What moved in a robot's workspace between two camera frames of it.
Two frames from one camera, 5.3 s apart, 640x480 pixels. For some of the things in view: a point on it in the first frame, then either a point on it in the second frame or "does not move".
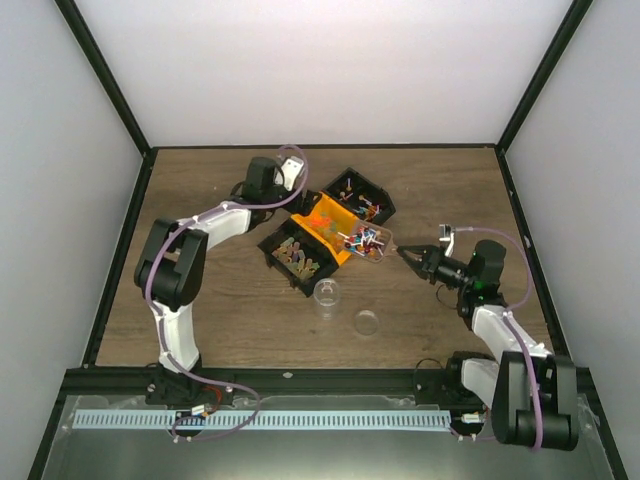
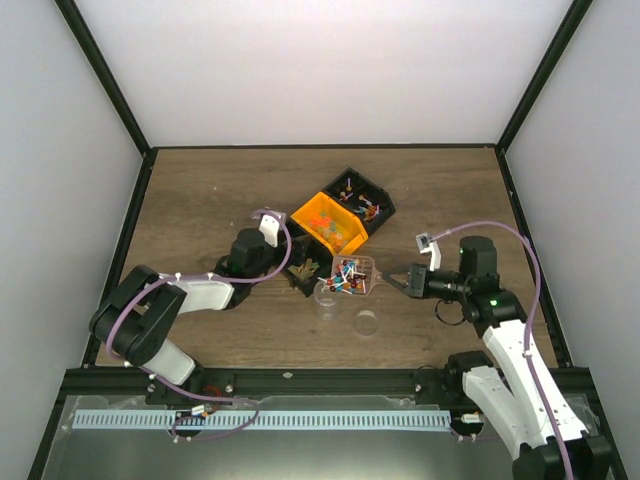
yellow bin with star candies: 328,218 does not move
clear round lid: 366,322 does not move
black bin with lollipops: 370,201 does not move
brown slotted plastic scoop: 371,242 -> 354,274
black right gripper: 428,267 -> 417,280
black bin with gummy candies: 296,257 does not move
